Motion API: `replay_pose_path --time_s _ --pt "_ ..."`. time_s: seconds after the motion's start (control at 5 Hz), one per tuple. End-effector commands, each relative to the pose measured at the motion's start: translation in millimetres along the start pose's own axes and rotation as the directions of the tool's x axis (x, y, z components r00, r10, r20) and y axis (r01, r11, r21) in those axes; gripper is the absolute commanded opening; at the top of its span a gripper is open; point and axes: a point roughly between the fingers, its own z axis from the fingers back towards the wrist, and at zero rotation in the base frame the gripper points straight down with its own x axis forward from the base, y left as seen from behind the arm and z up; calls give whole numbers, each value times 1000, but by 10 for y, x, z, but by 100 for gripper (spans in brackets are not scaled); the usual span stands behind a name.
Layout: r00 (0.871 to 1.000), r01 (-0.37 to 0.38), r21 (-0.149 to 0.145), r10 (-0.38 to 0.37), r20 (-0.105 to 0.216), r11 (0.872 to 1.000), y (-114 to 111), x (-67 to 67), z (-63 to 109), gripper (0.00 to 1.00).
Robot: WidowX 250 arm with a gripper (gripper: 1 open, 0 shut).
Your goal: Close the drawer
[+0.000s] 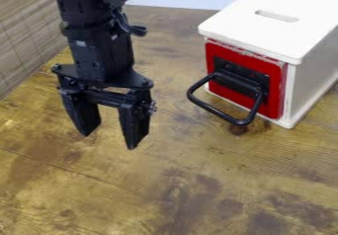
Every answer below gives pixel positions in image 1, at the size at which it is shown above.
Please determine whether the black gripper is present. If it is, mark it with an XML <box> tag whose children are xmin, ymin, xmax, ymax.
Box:
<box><xmin>53</xmin><ymin>28</ymin><xmax>156</xmax><ymax>150</ymax></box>

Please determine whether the black metal drawer handle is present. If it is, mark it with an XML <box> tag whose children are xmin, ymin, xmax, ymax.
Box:
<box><xmin>185</xmin><ymin>56</ymin><xmax>269</xmax><ymax>125</ymax></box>

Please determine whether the red drawer front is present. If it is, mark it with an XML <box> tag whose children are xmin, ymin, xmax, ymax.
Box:
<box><xmin>204</xmin><ymin>39</ymin><xmax>285</xmax><ymax>119</ymax></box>

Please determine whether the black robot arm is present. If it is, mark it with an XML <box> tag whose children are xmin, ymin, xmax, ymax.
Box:
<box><xmin>52</xmin><ymin>0</ymin><xmax>156</xmax><ymax>149</ymax></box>

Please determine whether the white wooden box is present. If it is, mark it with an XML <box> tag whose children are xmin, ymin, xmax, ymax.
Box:
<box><xmin>197</xmin><ymin>0</ymin><xmax>338</xmax><ymax>128</ymax></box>

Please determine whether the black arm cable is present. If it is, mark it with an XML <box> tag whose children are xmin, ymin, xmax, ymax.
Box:
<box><xmin>109</xmin><ymin>6</ymin><xmax>149</xmax><ymax>38</ymax></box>

